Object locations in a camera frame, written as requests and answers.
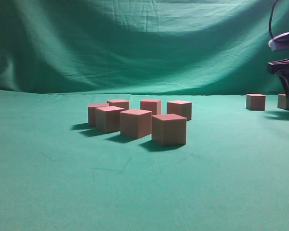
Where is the black cable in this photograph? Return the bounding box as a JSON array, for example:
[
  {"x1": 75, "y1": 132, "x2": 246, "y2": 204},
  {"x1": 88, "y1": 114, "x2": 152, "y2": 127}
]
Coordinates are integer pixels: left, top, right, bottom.
[{"x1": 268, "y1": 0, "x2": 278, "y2": 39}]

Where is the pink wooden cube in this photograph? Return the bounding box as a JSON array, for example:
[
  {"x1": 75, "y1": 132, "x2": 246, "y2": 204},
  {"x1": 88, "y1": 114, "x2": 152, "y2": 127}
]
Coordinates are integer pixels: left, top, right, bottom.
[
  {"x1": 120, "y1": 109, "x2": 152, "y2": 139},
  {"x1": 151, "y1": 114, "x2": 187, "y2": 146},
  {"x1": 246, "y1": 94, "x2": 266, "y2": 111},
  {"x1": 167, "y1": 100, "x2": 192, "y2": 121},
  {"x1": 107, "y1": 99, "x2": 129, "y2": 110},
  {"x1": 95, "y1": 106, "x2": 124, "y2": 133},
  {"x1": 88, "y1": 103, "x2": 109, "y2": 127},
  {"x1": 140, "y1": 99, "x2": 162, "y2": 115},
  {"x1": 277, "y1": 94, "x2": 287, "y2": 110}
]

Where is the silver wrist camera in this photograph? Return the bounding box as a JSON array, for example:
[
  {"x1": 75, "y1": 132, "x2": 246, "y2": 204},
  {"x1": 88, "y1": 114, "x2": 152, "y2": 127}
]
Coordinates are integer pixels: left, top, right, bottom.
[{"x1": 268, "y1": 32, "x2": 289, "y2": 51}]

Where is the green cloth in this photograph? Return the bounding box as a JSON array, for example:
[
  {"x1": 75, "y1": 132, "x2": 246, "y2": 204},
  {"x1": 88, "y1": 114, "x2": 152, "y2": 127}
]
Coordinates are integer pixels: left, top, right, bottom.
[{"x1": 0, "y1": 0, "x2": 289, "y2": 231}]

